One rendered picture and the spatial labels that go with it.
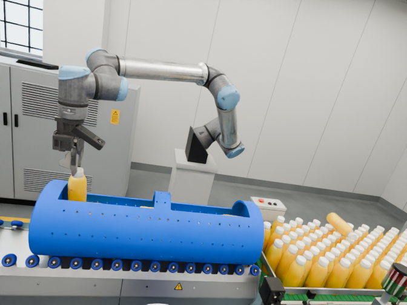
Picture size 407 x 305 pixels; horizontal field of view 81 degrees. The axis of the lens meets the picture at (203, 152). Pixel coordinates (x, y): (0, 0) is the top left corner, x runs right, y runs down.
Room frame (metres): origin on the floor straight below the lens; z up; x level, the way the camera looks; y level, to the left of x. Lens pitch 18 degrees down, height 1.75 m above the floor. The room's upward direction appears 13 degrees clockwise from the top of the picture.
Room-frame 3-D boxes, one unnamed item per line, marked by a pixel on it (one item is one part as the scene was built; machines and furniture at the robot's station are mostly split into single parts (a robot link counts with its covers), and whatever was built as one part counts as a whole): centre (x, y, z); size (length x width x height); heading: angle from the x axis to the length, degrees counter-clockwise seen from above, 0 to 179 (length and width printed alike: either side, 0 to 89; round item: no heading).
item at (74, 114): (0.78, 0.47, 1.53); 0.10 x 0.09 x 0.05; 13
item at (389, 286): (0.72, -0.78, 1.18); 0.06 x 0.06 x 0.05
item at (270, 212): (1.31, -0.45, 1.05); 0.20 x 0.10 x 0.10; 104
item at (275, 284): (0.80, -0.41, 0.95); 0.10 x 0.07 x 0.10; 14
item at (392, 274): (0.72, -0.78, 1.23); 0.06 x 0.06 x 0.04
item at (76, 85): (0.79, 0.46, 1.61); 0.10 x 0.09 x 0.12; 135
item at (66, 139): (0.79, 0.47, 1.44); 0.09 x 0.08 x 0.12; 103
